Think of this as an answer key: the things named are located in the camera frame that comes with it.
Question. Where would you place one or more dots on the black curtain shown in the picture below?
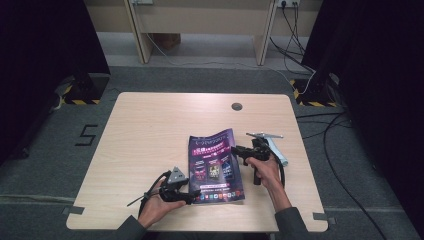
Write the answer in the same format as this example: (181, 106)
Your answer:
(40, 66)
(383, 83)

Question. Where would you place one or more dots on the stand base with hazard tape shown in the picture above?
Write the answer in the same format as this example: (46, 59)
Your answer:
(313, 96)
(88, 90)

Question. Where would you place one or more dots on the person's left hand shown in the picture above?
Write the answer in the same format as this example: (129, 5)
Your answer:
(156, 210)

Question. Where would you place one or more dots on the grey tape strip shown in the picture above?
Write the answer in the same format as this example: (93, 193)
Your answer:
(74, 210)
(325, 218)

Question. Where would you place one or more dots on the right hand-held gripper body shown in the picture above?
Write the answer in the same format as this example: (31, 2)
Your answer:
(260, 150)

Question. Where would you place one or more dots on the person's right hand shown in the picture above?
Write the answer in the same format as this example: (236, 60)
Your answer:
(268, 173)

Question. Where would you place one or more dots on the brown cardboard box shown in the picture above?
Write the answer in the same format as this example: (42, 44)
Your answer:
(166, 40)

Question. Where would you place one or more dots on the light blue cloth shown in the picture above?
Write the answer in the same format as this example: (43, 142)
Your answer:
(278, 151)

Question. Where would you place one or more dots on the beige wooden desk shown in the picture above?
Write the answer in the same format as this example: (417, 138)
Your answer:
(200, 20)

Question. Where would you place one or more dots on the illustrated magazine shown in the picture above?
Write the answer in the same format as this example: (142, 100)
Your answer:
(213, 170)

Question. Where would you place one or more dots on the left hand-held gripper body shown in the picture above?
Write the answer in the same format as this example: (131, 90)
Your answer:
(173, 190)

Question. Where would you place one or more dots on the white wall power socket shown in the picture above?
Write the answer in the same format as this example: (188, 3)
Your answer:
(288, 2)

